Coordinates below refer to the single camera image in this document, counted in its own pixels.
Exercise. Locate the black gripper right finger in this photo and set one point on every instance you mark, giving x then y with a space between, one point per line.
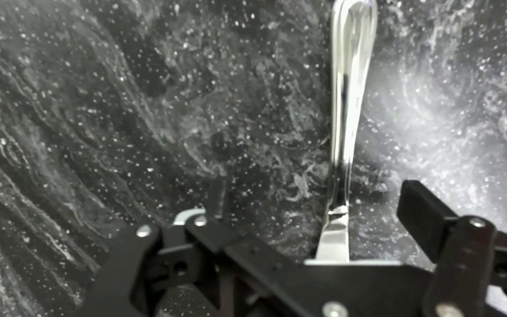
435 227

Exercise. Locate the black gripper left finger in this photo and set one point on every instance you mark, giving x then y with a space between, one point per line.
141 262

